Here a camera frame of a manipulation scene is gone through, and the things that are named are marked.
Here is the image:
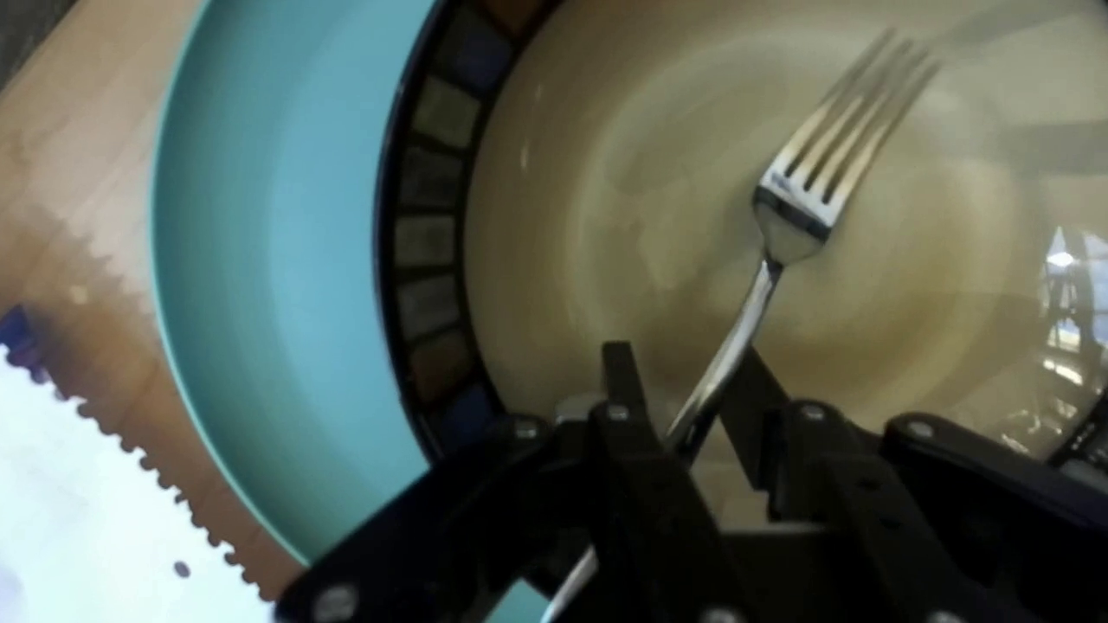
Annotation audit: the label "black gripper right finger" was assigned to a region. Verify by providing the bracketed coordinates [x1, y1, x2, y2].
[716, 352, 1038, 623]

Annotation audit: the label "white notepad papers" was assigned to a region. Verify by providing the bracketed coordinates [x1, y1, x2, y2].
[0, 361, 274, 623]

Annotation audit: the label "teal plate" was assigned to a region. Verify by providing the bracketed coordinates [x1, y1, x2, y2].
[148, 0, 558, 623]

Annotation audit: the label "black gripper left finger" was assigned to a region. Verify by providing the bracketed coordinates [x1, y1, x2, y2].
[551, 344, 756, 623]

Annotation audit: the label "silver metal fork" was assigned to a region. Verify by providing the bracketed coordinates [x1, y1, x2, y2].
[538, 26, 946, 623]

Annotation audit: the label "cream bowl with tiled rim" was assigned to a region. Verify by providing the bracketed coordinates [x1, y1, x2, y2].
[374, 0, 1108, 547]

